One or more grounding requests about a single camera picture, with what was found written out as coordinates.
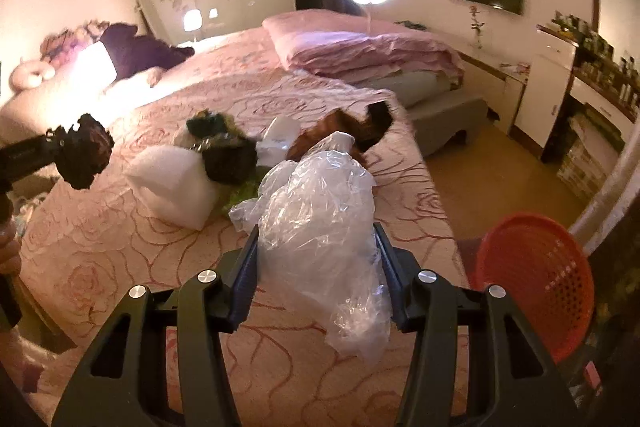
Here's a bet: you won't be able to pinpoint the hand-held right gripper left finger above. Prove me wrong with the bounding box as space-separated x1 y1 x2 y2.
51 234 261 427

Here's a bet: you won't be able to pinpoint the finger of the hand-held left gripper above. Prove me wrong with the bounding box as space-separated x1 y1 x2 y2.
27 129 68 178

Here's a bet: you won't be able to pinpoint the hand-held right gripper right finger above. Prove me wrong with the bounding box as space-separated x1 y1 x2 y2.
372 222 588 427

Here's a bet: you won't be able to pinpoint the black plastic bag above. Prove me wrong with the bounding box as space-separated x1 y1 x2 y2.
186 109 261 184
55 113 115 188

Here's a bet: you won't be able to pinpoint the clear plastic bag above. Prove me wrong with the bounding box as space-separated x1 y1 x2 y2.
229 131 393 365

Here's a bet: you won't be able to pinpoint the red plastic basket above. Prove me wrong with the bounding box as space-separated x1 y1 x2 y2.
472 213 596 364

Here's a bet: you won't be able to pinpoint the person's left hand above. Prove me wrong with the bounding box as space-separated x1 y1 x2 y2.
0 227 22 280

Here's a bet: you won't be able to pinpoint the green wrapper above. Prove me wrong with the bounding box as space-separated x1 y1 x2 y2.
227 172 271 208

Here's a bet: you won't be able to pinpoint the pink plush toy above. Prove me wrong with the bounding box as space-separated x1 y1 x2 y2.
11 59 57 88

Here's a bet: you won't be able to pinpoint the white pillow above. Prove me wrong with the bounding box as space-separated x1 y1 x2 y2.
65 42 118 98

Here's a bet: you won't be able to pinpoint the bed with pink rose bedspread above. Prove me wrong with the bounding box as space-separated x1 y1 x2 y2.
0 24 473 427

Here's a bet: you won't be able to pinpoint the dark purple garment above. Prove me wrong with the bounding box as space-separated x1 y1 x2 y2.
100 23 196 80

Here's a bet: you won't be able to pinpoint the white paper sheet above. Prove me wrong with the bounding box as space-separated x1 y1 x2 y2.
257 116 301 158

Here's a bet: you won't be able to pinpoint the grey upholstered bench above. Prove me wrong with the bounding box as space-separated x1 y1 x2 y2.
410 94 488 158

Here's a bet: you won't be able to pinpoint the grey cushion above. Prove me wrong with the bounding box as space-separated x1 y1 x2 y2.
370 71 453 108

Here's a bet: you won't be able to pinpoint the stacked cardboard boxes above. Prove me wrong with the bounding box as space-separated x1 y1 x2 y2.
555 114 626 202

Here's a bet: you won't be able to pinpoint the pink folded quilt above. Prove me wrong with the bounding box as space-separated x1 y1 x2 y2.
262 9 466 88

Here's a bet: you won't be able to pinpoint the dark floral curtain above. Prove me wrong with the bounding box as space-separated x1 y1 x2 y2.
587 227 640 427

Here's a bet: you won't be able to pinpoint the white cabinet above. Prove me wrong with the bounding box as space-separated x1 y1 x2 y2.
512 24 578 162

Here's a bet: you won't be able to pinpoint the pink sheer curtain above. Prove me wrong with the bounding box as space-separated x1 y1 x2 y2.
570 107 640 238

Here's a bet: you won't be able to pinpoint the flower in vase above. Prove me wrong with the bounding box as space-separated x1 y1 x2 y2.
467 4 487 50

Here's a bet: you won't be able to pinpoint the row of cosmetic bottles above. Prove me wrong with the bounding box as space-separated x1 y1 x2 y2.
552 9 640 108

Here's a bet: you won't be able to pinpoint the wooden framed mirror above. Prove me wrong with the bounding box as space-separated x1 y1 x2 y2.
590 0 640 52

